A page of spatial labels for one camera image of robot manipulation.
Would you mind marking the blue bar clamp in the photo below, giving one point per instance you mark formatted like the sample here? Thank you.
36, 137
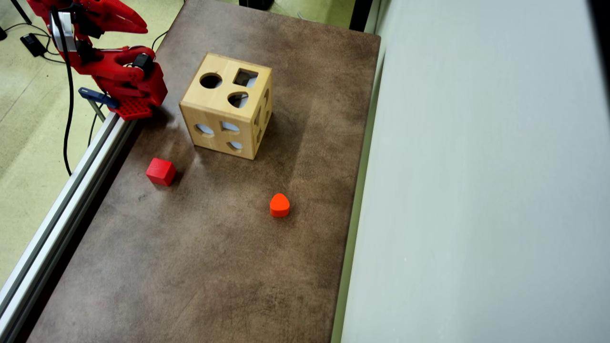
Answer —
97, 96

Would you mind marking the dark vertical post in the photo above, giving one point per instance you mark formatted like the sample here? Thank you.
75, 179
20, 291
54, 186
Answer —
360, 14

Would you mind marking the black power adapter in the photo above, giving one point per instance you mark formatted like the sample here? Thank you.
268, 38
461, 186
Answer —
33, 44

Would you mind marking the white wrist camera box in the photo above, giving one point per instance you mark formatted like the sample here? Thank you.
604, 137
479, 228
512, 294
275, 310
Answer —
66, 31

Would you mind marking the aluminium profile rail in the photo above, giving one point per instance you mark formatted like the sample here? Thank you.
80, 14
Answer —
38, 262

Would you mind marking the black object at table end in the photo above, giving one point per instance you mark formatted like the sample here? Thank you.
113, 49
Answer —
256, 4

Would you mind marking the wooden shape sorter box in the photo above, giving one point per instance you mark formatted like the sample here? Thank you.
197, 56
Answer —
214, 102

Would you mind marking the black tripod leg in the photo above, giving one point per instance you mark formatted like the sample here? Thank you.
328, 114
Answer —
20, 12

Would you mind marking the orange rounded triangle block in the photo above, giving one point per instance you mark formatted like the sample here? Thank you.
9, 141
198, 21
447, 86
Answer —
279, 206

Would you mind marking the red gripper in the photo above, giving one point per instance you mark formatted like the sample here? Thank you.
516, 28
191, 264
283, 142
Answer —
125, 18

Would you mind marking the red robot arm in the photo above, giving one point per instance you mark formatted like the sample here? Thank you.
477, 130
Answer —
143, 90

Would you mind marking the red wooden cube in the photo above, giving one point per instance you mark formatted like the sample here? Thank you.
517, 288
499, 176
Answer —
160, 171

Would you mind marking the black tripod foot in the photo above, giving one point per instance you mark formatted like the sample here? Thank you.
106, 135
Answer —
2, 33

